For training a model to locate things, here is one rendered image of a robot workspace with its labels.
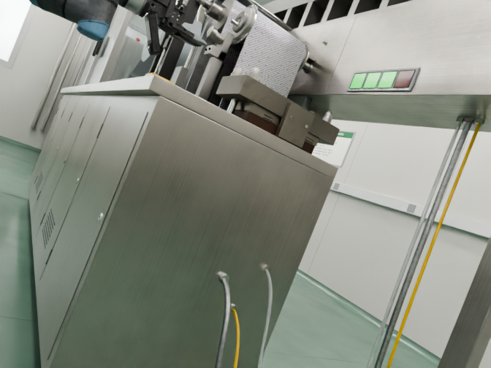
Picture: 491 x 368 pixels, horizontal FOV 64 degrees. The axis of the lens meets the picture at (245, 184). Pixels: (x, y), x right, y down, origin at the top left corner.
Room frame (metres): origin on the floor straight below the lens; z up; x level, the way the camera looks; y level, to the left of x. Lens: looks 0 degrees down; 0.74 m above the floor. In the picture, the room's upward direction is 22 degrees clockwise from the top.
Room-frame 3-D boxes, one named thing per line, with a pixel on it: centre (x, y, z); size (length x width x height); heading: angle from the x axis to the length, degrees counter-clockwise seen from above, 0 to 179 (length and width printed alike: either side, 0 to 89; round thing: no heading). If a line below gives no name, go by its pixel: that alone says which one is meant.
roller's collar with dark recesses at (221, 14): (1.56, 0.37, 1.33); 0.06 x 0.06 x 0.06; 31
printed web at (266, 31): (1.54, 0.18, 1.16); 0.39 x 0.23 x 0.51; 31
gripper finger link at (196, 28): (1.20, 0.31, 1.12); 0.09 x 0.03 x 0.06; 113
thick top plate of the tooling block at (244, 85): (1.29, -0.02, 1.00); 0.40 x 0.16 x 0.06; 121
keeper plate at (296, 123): (1.22, -0.08, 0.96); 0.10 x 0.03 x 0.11; 121
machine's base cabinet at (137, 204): (2.19, 0.66, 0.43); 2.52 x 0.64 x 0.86; 31
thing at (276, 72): (1.38, 0.08, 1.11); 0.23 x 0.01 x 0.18; 121
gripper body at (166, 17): (1.17, 0.42, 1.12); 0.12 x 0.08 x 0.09; 122
